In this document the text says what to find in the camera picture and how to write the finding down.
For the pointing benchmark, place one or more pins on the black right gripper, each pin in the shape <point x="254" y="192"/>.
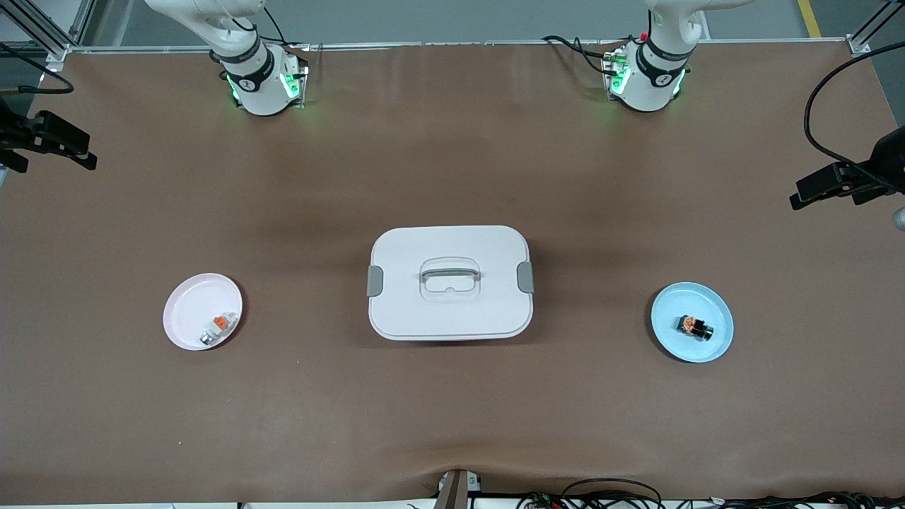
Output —
<point x="15" y="134"/>

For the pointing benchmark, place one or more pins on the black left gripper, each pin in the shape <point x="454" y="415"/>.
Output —
<point x="888" y="162"/>

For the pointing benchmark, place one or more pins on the black orange push-button switch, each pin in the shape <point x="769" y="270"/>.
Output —
<point x="694" y="326"/>

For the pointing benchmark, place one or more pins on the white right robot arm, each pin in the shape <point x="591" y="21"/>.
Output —
<point x="261" y="92"/>

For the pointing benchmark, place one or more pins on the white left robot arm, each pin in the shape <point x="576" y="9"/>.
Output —
<point x="647" y="88"/>

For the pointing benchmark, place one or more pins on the light blue plastic plate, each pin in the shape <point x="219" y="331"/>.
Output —
<point x="672" y="311"/>

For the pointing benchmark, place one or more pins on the pale pink plastic plate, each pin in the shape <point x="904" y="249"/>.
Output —
<point x="184" y="332"/>

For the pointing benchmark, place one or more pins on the grey box latch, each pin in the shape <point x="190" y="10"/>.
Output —
<point x="375" y="281"/>
<point x="525" y="277"/>

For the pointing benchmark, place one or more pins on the white lidded storage box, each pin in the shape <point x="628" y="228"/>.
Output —
<point x="452" y="318"/>

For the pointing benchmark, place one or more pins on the brown table mat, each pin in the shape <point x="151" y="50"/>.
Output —
<point x="452" y="424"/>

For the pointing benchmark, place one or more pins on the aluminium frame post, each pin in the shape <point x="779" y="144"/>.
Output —
<point x="859" y="46"/>
<point x="56" y="55"/>

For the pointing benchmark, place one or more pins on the white orange push-button switch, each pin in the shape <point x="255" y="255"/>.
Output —
<point x="219" y="324"/>

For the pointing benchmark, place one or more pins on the grey camera stand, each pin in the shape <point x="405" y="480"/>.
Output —
<point x="452" y="495"/>

